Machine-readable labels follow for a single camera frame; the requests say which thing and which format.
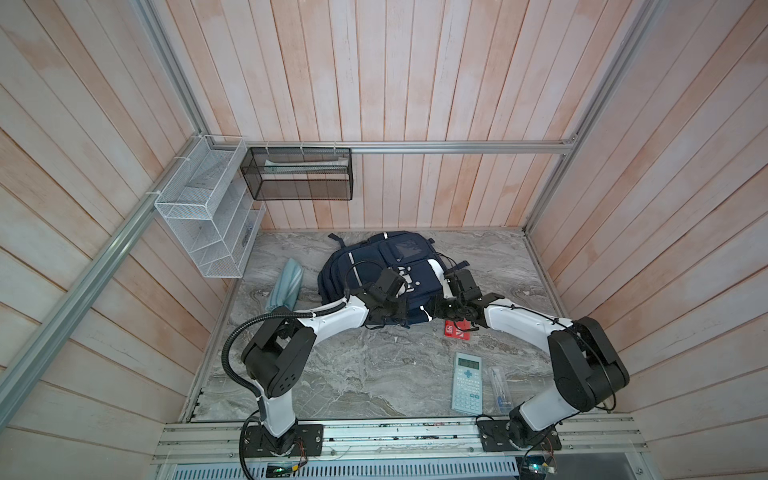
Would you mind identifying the red small booklet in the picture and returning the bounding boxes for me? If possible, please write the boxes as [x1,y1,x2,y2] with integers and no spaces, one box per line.
[443,320,472,341]

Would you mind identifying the navy blue student backpack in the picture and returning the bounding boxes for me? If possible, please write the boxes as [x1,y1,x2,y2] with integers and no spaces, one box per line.
[316,230,470,328]

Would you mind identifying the light teal pencil pouch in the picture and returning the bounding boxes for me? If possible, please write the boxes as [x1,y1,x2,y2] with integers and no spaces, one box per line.
[266,258,304,312]

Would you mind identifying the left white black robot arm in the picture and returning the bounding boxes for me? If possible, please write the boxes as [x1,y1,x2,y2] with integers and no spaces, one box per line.
[241,268,410,440]

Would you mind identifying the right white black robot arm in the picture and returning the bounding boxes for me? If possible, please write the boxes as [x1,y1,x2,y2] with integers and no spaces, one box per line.
[425,269,630,449]

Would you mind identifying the light blue calculator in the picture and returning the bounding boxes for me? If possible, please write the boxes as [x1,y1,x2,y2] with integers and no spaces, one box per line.
[451,353,483,416]

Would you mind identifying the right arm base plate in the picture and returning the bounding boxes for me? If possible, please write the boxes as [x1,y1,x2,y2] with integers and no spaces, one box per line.
[475,416,562,453]

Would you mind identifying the black mesh wall basket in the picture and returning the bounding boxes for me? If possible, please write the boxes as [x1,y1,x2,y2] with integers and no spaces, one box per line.
[240,147,354,201]

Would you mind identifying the aluminium front rail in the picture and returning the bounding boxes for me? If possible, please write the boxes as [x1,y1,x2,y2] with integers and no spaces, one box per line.
[148,414,661,479]

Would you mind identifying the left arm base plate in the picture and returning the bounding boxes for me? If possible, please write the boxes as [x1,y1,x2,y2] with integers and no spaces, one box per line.
[238,424,324,458]

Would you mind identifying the white wire mesh shelf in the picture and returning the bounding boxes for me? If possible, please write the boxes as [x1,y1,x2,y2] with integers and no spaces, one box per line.
[155,135,265,279]

